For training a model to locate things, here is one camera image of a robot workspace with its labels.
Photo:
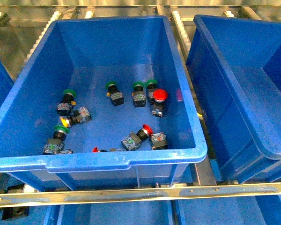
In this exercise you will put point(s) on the blue parts bin with buttons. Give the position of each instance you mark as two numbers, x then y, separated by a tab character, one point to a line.
96	93

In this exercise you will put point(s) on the green push button left wall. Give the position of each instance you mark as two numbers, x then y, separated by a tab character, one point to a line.
65	107

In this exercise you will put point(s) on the empty blue bin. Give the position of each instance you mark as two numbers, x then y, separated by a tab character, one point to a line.
235	67

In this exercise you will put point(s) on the red push button behind finger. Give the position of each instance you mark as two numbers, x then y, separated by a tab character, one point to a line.
133	141

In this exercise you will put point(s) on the black contact block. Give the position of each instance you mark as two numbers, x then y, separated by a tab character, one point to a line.
159	141

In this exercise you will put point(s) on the small blue tray centre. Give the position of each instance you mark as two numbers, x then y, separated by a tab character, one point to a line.
117	213

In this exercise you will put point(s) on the small blue tray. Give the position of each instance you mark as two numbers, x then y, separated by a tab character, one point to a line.
251	210
117	213

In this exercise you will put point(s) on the red push button far right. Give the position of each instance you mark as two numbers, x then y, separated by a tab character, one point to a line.
159	96

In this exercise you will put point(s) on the clear contact block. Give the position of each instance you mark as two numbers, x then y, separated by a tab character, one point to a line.
67	151

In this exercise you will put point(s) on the green push button far right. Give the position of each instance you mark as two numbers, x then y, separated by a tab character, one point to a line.
151	86

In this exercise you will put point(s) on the small blue tray right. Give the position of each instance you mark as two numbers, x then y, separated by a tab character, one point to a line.
251	210

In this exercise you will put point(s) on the green push button centre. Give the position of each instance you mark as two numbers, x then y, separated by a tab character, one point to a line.
115	95

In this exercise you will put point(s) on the yellow push button lying sideways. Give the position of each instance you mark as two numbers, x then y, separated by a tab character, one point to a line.
79	116

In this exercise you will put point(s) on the green push button front left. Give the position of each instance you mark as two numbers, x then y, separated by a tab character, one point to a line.
55	144

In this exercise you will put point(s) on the red push button near front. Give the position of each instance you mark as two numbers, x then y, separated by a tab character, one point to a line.
95	150

